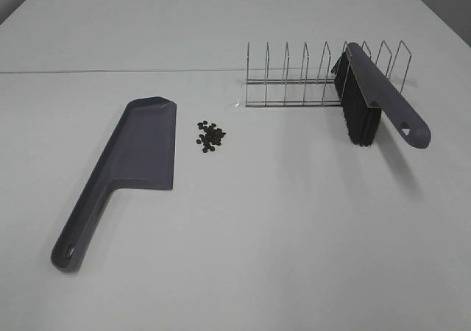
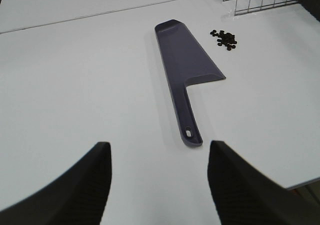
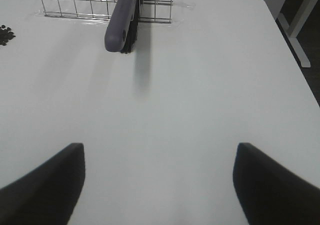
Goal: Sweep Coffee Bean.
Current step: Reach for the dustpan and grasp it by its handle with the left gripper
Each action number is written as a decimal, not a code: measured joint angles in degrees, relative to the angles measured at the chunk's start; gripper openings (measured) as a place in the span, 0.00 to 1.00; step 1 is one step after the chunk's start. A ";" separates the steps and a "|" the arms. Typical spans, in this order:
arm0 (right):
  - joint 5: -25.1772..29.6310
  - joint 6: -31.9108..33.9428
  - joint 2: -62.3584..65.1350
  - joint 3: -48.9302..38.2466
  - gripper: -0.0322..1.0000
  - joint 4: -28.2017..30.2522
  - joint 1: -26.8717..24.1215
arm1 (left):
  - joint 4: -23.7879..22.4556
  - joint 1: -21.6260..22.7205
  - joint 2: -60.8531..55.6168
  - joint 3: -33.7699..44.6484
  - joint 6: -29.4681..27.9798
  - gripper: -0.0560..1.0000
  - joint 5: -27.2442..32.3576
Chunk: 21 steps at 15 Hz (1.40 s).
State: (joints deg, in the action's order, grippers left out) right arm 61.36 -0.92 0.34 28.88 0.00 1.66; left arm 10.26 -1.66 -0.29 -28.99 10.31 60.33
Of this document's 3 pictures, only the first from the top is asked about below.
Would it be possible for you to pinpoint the pile of coffee beans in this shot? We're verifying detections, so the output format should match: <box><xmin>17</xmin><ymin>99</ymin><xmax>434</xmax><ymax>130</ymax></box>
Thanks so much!
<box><xmin>195</xmin><ymin>120</ymin><xmax>227</xmax><ymax>153</ymax></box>

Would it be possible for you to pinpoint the purple plastic dustpan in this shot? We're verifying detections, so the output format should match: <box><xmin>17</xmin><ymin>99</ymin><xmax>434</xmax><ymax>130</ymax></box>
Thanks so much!
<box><xmin>51</xmin><ymin>96</ymin><xmax>177</xmax><ymax>272</ymax></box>

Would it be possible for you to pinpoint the metal wire rack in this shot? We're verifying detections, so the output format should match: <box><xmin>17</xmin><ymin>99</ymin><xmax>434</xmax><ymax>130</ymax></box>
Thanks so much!
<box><xmin>239</xmin><ymin>40</ymin><xmax>412</xmax><ymax>108</ymax></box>

